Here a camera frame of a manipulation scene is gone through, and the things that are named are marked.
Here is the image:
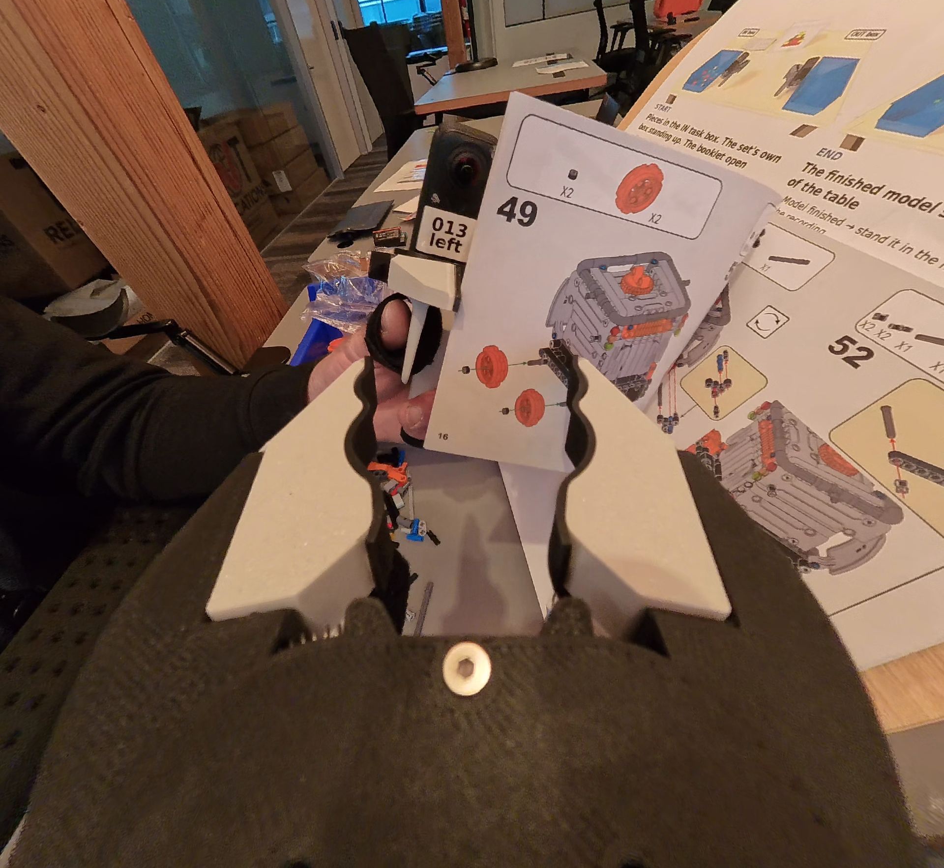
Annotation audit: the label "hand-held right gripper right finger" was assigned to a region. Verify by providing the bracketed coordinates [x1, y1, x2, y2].
[549, 357, 731, 630]

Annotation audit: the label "instruction booklet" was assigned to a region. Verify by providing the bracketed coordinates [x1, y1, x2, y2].
[425, 0, 944, 670]

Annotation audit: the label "wooden pillar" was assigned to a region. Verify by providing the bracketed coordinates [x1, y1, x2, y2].
[0, 0, 292, 368]

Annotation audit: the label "blue storage bin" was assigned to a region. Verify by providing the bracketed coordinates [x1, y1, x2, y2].
[288, 316, 333, 368]

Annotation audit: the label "black office chair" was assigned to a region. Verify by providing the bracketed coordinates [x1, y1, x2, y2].
[340, 21, 429, 154]

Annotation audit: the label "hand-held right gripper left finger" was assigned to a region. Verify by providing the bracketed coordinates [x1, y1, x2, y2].
[207, 352, 399, 633]

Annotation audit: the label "pile of plastic building pieces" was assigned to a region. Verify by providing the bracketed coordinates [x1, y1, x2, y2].
[369, 448, 439, 548]

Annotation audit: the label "person's left forearm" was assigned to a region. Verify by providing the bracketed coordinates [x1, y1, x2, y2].
[0, 293, 318, 552]

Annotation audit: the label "clear plastic bags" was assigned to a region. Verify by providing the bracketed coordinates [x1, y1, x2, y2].
[306, 249, 387, 335]

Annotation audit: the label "person's left hand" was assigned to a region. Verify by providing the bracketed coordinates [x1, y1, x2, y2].
[307, 323, 439, 446]

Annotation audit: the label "brown cardboard boxes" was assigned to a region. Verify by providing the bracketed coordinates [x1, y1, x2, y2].
[195, 102, 333, 250]

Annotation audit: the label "grey meeting table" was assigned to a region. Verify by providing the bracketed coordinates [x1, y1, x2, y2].
[413, 55, 609, 120]

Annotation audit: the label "black studded mat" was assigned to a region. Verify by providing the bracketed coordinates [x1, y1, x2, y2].
[0, 507, 200, 825]

